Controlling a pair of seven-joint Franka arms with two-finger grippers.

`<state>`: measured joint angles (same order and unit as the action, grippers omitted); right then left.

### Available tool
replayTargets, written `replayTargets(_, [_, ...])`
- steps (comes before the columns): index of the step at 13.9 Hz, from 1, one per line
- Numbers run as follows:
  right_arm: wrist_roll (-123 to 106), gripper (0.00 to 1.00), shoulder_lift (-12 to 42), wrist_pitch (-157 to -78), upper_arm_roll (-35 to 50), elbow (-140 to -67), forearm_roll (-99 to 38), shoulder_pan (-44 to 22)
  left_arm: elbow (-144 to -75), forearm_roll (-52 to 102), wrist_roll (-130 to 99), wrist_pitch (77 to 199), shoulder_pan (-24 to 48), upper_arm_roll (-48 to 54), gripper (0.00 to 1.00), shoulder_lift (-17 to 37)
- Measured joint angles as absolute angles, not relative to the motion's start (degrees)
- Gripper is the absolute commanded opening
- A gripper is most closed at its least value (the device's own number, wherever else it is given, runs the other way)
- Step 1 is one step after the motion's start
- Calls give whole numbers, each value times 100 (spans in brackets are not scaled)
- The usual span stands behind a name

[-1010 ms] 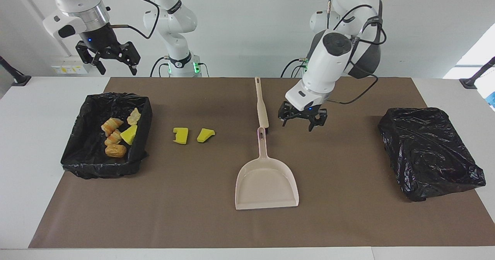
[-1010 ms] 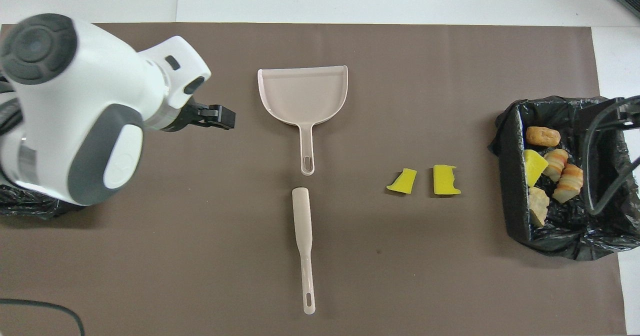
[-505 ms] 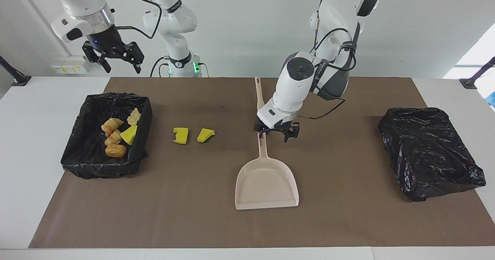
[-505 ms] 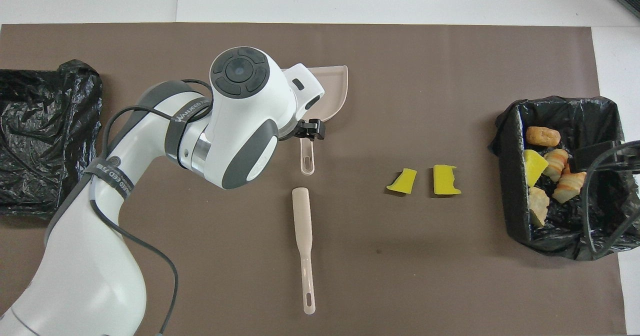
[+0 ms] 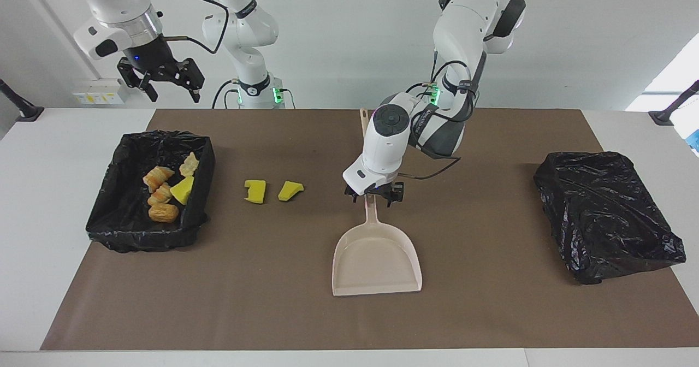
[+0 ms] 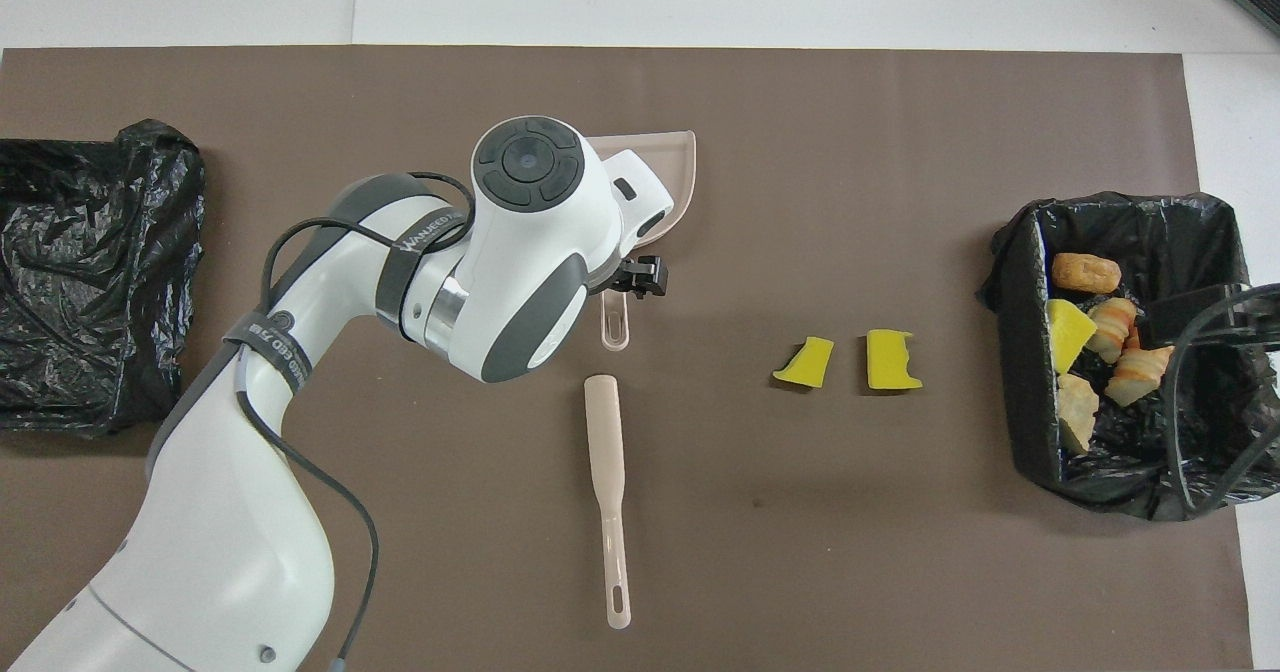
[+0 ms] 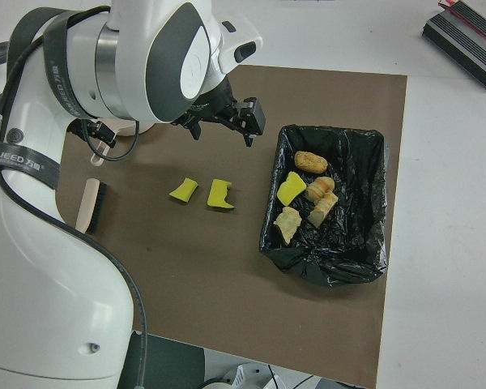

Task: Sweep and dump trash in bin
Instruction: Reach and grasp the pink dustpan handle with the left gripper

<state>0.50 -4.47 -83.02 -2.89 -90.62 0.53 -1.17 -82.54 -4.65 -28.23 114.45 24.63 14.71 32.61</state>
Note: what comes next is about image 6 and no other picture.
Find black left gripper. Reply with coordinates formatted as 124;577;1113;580
598;255;669;301

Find striped croissant toy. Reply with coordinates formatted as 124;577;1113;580
1104;337;1177;409

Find small ridged pastry toy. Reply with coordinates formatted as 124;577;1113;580
1087;297;1139;365

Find beige plastic dustpan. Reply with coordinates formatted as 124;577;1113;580
585;130;698;351

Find brown bread roll toy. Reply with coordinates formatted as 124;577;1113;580
1051;252;1123;294

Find yellow sponge wedge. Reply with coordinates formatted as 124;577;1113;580
1046;298;1099;376

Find beige brush black bristles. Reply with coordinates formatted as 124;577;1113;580
584;375;633;630

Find open bin black liner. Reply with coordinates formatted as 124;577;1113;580
977;190;1280;523

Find bin wrapped in black bag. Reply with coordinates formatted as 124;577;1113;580
0;119;207;439

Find pale dumpling toy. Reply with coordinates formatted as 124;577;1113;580
1057;373;1101;455

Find angled yellow sponge piece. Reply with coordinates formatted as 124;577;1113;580
773;336;835;389

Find brown paper table mat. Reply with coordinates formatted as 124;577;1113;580
0;45;1256;672

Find notched yellow sponge piece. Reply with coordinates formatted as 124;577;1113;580
866;329;924;391

